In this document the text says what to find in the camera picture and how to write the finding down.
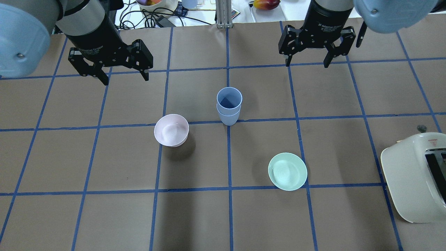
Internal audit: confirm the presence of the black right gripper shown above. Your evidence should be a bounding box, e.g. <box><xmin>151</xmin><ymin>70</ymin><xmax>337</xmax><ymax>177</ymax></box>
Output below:
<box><xmin>278</xmin><ymin>0</ymin><xmax>356</xmax><ymax>68</ymax></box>

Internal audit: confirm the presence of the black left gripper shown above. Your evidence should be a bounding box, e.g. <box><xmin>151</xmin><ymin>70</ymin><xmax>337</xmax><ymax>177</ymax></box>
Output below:
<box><xmin>65</xmin><ymin>14</ymin><xmax>154</xmax><ymax>86</ymax></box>

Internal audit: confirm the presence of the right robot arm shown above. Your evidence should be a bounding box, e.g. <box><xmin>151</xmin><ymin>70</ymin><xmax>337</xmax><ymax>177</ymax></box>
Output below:
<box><xmin>278</xmin><ymin>0</ymin><xmax>445</xmax><ymax>68</ymax></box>

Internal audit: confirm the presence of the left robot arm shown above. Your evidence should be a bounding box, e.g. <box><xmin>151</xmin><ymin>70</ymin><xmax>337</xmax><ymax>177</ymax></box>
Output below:
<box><xmin>0</xmin><ymin>0</ymin><xmax>154</xmax><ymax>86</ymax></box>

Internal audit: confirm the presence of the mango fruit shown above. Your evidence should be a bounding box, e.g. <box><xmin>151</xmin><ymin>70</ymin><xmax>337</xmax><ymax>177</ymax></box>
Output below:
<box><xmin>252</xmin><ymin>0</ymin><xmax>280</xmax><ymax>10</ymax></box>

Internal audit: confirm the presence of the bowl of foam blocks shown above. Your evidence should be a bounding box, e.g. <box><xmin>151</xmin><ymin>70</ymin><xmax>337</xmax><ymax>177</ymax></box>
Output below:
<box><xmin>136</xmin><ymin>0</ymin><xmax>178</xmax><ymax>14</ymax></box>

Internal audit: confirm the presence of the small remote control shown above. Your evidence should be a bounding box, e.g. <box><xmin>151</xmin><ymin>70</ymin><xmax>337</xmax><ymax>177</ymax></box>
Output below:
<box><xmin>231</xmin><ymin>8</ymin><xmax>240</xmax><ymax>19</ymax></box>

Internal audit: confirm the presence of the pink bowl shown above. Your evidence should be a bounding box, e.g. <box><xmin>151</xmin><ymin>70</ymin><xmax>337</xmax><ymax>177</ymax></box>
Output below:
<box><xmin>154</xmin><ymin>114</ymin><xmax>189</xmax><ymax>147</ymax></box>

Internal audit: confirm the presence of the light blue cup on bench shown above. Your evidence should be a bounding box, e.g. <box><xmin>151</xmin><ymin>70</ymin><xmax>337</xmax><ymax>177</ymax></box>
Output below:
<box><xmin>181</xmin><ymin>0</ymin><xmax>198</xmax><ymax>10</ymax></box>

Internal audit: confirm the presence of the mint green bowl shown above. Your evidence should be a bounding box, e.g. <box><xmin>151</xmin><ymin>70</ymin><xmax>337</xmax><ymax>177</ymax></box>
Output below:
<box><xmin>268</xmin><ymin>152</ymin><xmax>308</xmax><ymax>191</ymax></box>

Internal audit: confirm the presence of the cream white toaster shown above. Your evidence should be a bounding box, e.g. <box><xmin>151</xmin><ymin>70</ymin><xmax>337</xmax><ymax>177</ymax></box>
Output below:
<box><xmin>380</xmin><ymin>132</ymin><xmax>446</xmax><ymax>223</ymax></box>

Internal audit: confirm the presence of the aluminium frame post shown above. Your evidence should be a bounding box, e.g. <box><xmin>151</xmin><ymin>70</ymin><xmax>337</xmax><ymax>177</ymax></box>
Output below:
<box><xmin>216</xmin><ymin>0</ymin><xmax>233</xmax><ymax>29</ymax></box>

